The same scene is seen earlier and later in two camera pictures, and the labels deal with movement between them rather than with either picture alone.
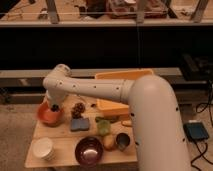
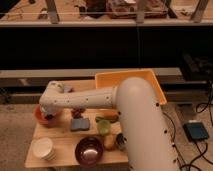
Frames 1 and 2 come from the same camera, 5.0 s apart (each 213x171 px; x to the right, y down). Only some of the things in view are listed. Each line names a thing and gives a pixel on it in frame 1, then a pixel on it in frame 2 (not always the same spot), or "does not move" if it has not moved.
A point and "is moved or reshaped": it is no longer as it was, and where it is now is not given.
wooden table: (75, 131) does not move
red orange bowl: (48, 117) does not move
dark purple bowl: (89, 151) does not move
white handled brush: (55, 108) is moved or reshaped
